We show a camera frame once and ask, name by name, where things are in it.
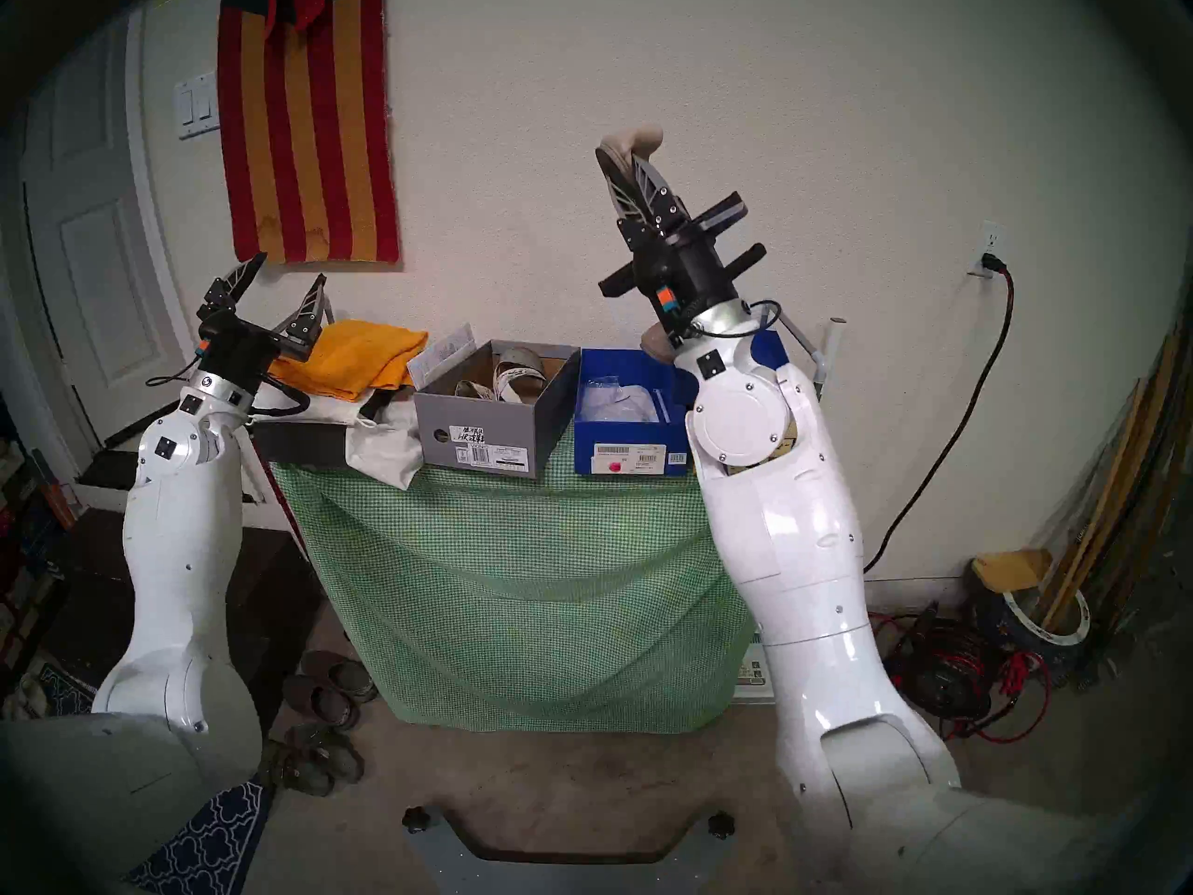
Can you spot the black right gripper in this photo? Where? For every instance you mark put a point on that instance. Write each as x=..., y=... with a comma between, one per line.
x=680, y=264

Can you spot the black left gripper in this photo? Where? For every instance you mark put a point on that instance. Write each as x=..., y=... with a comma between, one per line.
x=238, y=348

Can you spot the beige ballet shoe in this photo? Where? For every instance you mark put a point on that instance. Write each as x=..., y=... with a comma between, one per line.
x=657, y=345
x=634, y=143

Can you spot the silver snake-print platform sandal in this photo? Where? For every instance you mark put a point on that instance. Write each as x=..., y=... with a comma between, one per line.
x=471, y=390
x=517, y=376

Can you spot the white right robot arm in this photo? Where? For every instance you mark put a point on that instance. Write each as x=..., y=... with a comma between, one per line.
x=792, y=530

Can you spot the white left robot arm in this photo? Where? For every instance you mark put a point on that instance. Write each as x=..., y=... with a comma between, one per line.
x=177, y=548

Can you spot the white printed box lid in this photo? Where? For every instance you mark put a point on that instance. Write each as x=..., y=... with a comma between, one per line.
x=440, y=357

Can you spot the open blue shoe box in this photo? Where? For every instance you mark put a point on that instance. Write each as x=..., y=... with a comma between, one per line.
x=634, y=433

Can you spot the grey cardboard shoe box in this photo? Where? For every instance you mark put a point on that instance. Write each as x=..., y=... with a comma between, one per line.
x=494, y=427

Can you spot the brown clog shoe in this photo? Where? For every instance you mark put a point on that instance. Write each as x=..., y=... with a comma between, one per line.
x=343, y=676
x=322, y=704

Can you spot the folded orange cloth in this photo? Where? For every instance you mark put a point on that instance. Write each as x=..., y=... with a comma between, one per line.
x=363, y=357

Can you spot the folded white cloth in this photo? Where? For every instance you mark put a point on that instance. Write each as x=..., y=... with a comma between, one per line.
x=298, y=441

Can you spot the red orange striped flag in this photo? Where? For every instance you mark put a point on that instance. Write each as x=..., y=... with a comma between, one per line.
x=308, y=138

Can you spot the white panel door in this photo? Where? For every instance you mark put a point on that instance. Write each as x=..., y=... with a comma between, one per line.
x=93, y=203

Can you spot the thin red cane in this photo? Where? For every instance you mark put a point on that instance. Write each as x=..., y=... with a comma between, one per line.
x=293, y=520

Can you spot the dark brown wooden chest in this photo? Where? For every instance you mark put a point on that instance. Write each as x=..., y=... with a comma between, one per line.
x=280, y=585

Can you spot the cluttered storage shelf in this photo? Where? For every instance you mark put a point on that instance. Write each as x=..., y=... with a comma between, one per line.
x=28, y=548

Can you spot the green checked tablecloth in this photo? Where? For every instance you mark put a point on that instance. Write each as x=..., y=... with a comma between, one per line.
x=531, y=585

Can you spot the dark olive sandal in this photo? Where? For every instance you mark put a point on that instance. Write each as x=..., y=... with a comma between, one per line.
x=298, y=772
x=335, y=758

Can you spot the white floor device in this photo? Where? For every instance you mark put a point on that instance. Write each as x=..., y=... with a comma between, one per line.
x=753, y=679

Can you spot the tan cardboard block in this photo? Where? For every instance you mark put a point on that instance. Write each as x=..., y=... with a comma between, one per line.
x=1011, y=570

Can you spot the black base knob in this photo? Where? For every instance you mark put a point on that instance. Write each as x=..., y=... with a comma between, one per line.
x=416, y=819
x=720, y=825

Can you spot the navy patterned rug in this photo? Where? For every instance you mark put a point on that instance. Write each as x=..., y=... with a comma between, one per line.
x=214, y=846

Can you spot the leaning wooden boards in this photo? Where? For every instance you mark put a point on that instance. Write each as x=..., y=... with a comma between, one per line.
x=1118, y=474

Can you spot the dark blue white-rimmed pot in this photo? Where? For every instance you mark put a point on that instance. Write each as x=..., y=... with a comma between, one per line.
x=999, y=623

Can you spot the white double light switch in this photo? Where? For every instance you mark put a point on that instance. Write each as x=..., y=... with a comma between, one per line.
x=198, y=107

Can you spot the white wall outlet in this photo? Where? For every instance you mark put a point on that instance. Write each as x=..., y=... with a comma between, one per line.
x=986, y=245

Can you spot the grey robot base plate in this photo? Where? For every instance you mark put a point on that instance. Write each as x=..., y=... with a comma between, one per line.
x=569, y=879

